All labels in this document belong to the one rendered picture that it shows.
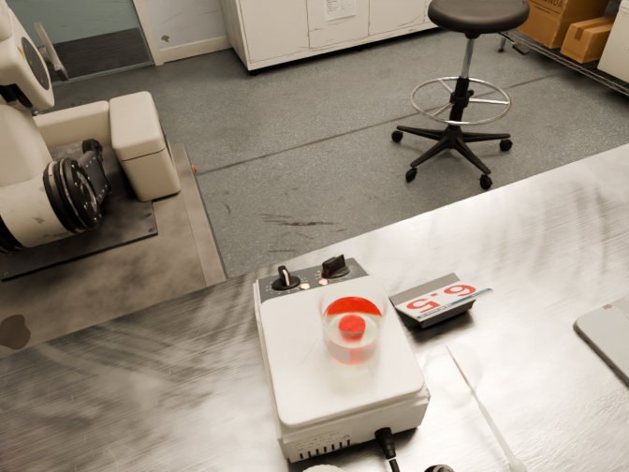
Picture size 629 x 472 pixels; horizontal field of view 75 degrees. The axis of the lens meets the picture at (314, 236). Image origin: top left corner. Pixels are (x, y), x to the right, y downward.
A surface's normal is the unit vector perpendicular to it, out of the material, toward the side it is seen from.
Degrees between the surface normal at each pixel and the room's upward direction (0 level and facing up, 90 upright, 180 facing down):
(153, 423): 0
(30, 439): 0
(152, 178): 90
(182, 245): 0
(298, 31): 90
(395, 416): 90
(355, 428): 90
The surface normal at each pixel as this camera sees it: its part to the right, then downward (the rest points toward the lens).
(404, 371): -0.07, -0.69
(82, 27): 0.36, 0.65
